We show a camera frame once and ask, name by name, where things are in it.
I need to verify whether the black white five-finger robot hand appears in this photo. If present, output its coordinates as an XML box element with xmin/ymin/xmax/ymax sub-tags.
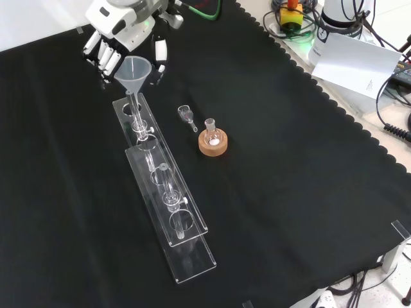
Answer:
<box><xmin>82</xmin><ymin>0</ymin><xmax>170</xmax><ymax>90</ymax></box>

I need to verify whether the clear plastic funnel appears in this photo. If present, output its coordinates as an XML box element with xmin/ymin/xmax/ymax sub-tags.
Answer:
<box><xmin>114</xmin><ymin>56</ymin><xmax>152</xmax><ymax>124</ymax></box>

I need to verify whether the clear glass weighing funnel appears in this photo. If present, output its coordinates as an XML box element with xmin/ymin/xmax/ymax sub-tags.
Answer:
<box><xmin>177</xmin><ymin>105</ymin><xmax>199</xmax><ymax>133</ymax></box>

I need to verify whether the clear acrylic funnel stand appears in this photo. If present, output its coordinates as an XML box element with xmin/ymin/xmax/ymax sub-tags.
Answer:
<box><xmin>112</xmin><ymin>92</ymin><xmax>218</xmax><ymax>286</ymax></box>

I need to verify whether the small round-bottom glass flask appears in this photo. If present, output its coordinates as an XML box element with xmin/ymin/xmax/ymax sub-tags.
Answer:
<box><xmin>203</xmin><ymin>118</ymin><xmax>223</xmax><ymax>148</ymax></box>

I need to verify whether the yellow stop button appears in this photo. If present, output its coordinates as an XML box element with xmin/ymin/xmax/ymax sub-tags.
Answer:
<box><xmin>278</xmin><ymin>0</ymin><xmax>304</xmax><ymax>31</ymax></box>

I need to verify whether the black bench cloth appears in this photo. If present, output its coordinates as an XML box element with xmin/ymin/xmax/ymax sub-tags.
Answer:
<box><xmin>0</xmin><ymin>0</ymin><xmax>411</xmax><ymax>308</ymax></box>

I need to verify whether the pale board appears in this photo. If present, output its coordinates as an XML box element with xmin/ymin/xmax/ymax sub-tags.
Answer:
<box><xmin>310</xmin><ymin>31</ymin><xmax>403</xmax><ymax>101</ymax></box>

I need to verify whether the black electronic device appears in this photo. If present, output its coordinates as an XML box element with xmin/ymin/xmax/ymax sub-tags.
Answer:
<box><xmin>387</xmin><ymin>59</ymin><xmax>411</xmax><ymax>85</ymax></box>

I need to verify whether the white power strip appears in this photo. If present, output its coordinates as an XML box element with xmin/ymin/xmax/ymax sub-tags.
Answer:
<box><xmin>310</xmin><ymin>288</ymin><xmax>338</xmax><ymax>308</ymax></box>

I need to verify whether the green cable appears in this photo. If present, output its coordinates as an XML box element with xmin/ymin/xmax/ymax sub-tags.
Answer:
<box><xmin>179</xmin><ymin>0</ymin><xmax>223</xmax><ymax>22</ymax></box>

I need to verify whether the cork ring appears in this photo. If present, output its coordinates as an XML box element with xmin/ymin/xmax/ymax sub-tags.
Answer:
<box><xmin>198</xmin><ymin>128</ymin><xmax>229</xmax><ymax>158</ymax></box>

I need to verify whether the black coiled cable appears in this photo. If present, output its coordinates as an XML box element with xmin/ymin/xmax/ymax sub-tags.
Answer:
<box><xmin>383</xmin><ymin>123</ymin><xmax>411</xmax><ymax>142</ymax></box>

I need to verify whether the clear acrylic corner bracket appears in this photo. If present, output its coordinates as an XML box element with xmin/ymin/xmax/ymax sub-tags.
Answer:
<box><xmin>381</xmin><ymin>220</ymin><xmax>411</xmax><ymax>273</ymax></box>

